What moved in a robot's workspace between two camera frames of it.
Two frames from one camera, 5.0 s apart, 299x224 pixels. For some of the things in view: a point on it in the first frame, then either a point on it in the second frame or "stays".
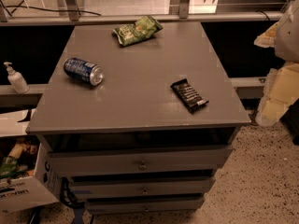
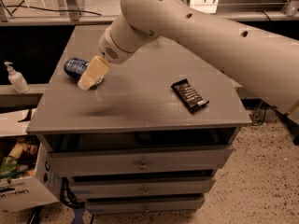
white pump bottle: (17, 80) stays
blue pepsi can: (81, 71) stays
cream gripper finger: (267, 39) to (95, 70)
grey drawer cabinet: (136, 117) stays
